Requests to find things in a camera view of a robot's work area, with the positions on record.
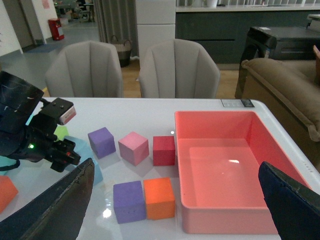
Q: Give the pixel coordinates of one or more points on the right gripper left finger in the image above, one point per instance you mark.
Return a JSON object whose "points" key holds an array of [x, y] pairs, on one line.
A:
{"points": [[57, 213]]}

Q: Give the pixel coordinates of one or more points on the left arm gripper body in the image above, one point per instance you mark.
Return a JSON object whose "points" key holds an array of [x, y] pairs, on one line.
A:
{"points": [[39, 139]]}

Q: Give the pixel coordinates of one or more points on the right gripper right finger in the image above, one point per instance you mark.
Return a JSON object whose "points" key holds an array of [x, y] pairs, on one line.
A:
{"points": [[294, 208]]}

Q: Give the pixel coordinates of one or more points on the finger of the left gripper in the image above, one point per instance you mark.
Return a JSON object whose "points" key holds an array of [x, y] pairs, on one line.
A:
{"points": [[58, 165], [64, 152]]}

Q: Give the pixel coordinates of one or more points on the light blue foam block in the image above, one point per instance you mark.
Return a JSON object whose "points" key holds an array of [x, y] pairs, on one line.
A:
{"points": [[82, 148], [98, 176]]}

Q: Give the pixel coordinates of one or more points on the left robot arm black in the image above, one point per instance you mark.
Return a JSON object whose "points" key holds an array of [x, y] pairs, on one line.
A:
{"points": [[18, 94]]}

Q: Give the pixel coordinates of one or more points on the green foam block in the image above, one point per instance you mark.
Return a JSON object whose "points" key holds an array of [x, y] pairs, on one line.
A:
{"points": [[61, 132]]}

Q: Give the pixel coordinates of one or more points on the purple foam block far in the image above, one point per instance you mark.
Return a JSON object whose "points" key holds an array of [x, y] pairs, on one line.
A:
{"points": [[102, 142]]}

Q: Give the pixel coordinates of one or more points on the purple foam block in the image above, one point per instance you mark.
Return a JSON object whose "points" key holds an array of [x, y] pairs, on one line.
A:
{"points": [[102, 142], [129, 202]]}

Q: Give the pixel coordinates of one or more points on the teal plastic bin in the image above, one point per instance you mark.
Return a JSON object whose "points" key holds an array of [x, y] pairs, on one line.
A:
{"points": [[13, 125]]}

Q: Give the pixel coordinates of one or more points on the orange foam block left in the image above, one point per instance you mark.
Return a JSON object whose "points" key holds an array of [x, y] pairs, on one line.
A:
{"points": [[8, 192]]}

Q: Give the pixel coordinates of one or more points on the orange foam block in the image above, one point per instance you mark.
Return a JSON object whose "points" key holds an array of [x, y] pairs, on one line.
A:
{"points": [[159, 198], [8, 192]]}

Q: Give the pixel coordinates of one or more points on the pink foam block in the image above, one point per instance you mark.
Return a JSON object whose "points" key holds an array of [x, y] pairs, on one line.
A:
{"points": [[134, 148]]}

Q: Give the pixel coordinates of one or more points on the purple foam block near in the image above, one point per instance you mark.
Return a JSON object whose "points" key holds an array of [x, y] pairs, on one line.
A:
{"points": [[129, 202]]}

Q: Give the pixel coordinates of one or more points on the grey chair left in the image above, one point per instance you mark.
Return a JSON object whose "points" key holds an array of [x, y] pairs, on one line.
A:
{"points": [[88, 69]]}

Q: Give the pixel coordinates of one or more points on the grey chair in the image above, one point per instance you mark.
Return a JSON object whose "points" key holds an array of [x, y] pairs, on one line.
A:
{"points": [[178, 69], [88, 69]]}

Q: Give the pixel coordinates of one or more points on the pink plastic bin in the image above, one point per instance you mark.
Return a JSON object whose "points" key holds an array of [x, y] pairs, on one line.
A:
{"points": [[219, 154]]}

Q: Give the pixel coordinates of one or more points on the dark red foam block far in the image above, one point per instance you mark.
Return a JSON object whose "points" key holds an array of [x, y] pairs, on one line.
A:
{"points": [[164, 150]]}

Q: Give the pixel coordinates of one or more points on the orange foam block right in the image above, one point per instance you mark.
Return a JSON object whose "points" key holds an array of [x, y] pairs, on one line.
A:
{"points": [[159, 198]]}

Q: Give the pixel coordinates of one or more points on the red cabinet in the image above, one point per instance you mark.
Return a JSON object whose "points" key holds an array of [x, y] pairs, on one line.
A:
{"points": [[56, 29]]}

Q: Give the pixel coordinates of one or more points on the brown sofa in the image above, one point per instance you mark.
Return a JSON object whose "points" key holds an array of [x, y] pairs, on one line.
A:
{"points": [[291, 91]]}

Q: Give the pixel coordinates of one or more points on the woven basket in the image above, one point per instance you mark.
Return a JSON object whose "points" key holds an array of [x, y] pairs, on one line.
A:
{"points": [[123, 48]]}

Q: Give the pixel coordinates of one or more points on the table label sticker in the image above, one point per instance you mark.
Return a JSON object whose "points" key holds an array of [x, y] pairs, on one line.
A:
{"points": [[237, 103]]}

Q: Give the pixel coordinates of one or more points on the grey chair right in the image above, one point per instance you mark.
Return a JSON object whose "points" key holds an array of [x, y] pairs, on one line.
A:
{"points": [[178, 69]]}

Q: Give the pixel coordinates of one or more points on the grey curtain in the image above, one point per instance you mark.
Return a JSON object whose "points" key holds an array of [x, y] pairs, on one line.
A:
{"points": [[117, 18]]}

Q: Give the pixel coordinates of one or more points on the white drawer cabinet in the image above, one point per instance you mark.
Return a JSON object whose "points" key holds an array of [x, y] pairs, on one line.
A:
{"points": [[156, 23]]}

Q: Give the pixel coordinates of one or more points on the dark grey counter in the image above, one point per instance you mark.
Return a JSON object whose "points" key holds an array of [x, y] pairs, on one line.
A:
{"points": [[222, 31]]}

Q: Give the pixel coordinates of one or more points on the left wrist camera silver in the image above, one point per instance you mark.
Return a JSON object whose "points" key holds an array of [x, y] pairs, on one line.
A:
{"points": [[60, 110]]}

